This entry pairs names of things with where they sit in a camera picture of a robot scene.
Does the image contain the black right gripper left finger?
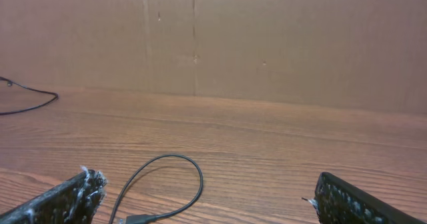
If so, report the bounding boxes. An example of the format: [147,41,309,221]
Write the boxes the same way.
[1,167,107,224]

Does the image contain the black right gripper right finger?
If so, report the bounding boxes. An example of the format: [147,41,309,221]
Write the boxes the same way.
[306,172,426,224]

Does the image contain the black USB cable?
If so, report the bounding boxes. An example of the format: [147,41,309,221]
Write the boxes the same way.
[0,76,59,117]
[108,153,205,224]

